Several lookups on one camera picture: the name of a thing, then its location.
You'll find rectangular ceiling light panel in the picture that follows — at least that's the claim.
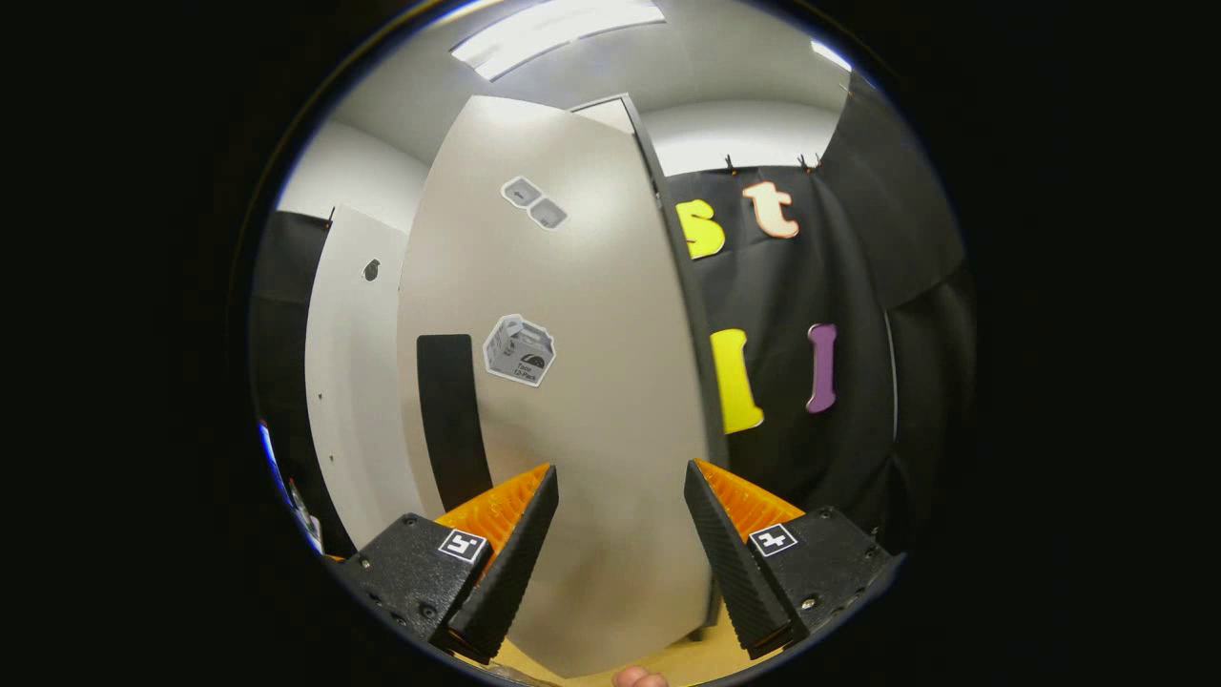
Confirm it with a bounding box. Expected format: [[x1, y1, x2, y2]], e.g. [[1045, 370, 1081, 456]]
[[449, 0, 668, 83]]

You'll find black door handle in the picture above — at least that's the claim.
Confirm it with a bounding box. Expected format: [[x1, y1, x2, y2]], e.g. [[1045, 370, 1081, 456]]
[[416, 334, 495, 512]]

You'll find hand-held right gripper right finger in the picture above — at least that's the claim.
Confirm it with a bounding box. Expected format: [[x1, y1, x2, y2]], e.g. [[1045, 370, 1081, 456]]
[[683, 458, 903, 661]]

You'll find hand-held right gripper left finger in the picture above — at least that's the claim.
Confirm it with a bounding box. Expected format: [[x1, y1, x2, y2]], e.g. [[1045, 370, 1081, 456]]
[[329, 463, 561, 666]]

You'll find white cabinet door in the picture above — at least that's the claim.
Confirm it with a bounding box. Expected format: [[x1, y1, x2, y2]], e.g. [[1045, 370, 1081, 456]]
[[395, 95, 726, 679], [304, 205, 427, 552]]

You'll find black backdrop cloth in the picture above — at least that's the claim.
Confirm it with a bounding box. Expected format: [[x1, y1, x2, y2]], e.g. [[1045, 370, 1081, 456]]
[[248, 210, 356, 560], [666, 74, 980, 556]]

